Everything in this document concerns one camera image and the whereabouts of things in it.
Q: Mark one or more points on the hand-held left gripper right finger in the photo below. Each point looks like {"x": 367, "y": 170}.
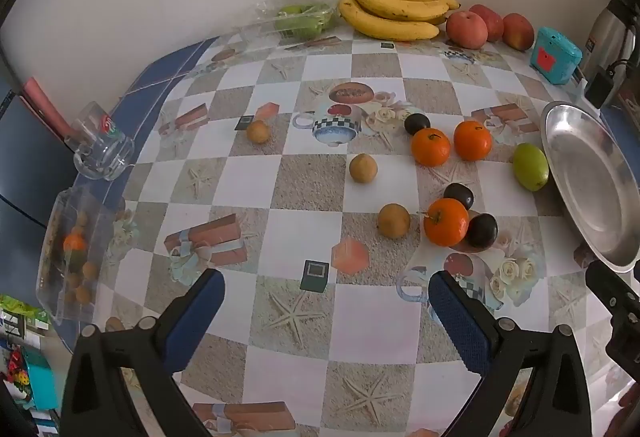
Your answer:
{"x": 460, "y": 327}

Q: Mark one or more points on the yellow banana bunch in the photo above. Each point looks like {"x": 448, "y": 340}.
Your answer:
{"x": 390, "y": 19}

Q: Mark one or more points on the round metal bowl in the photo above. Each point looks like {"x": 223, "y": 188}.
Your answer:
{"x": 585, "y": 167}

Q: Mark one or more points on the glass mug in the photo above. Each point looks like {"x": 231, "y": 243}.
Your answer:
{"x": 100, "y": 152}

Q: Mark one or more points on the small tangerine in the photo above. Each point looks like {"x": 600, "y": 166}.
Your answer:
{"x": 75, "y": 243}

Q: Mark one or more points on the clear plastic clamshell box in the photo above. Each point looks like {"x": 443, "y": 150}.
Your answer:
{"x": 260, "y": 24}

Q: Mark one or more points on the dark blue cabinet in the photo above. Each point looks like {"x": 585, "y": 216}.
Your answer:
{"x": 25, "y": 167}

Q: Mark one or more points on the teal plastic bin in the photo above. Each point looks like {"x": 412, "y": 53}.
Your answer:
{"x": 40, "y": 379}

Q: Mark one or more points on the small brown longan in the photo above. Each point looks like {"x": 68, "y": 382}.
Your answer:
{"x": 90, "y": 269}
{"x": 82, "y": 294}

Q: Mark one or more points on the orange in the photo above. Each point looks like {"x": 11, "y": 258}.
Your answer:
{"x": 445, "y": 222}
{"x": 430, "y": 147}
{"x": 472, "y": 140}

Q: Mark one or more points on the steel thermos flask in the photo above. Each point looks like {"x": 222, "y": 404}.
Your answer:
{"x": 605, "y": 34}

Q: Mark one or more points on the green mango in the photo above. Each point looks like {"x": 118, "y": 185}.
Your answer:
{"x": 531, "y": 166}

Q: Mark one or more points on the checkered printed tablecloth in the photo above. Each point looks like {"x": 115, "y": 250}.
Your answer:
{"x": 350, "y": 317}

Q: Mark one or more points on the teal plastic box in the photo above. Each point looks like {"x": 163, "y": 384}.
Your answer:
{"x": 555, "y": 54}

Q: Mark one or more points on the clear plastic tray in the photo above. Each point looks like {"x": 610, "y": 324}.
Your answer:
{"x": 55, "y": 267}

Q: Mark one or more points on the green guava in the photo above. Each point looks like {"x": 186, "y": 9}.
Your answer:
{"x": 292, "y": 11}
{"x": 322, "y": 17}
{"x": 297, "y": 28}

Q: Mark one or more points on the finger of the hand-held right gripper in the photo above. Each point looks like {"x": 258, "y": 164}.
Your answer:
{"x": 612, "y": 289}

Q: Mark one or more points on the pale red apple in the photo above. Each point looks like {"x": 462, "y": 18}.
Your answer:
{"x": 466, "y": 29}

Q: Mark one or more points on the brown sapodilla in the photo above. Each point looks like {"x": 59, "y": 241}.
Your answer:
{"x": 259, "y": 132}
{"x": 393, "y": 220}
{"x": 362, "y": 168}

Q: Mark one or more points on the green packet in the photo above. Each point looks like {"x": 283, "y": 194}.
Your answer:
{"x": 22, "y": 309}

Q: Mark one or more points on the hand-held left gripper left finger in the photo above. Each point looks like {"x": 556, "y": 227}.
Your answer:
{"x": 196, "y": 317}

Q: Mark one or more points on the dark plum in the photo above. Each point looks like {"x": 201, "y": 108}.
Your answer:
{"x": 417, "y": 123}
{"x": 459, "y": 195}
{"x": 482, "y": 230}

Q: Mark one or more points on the black power adapter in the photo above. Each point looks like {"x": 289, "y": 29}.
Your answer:
{"x": 598, "y": 89}

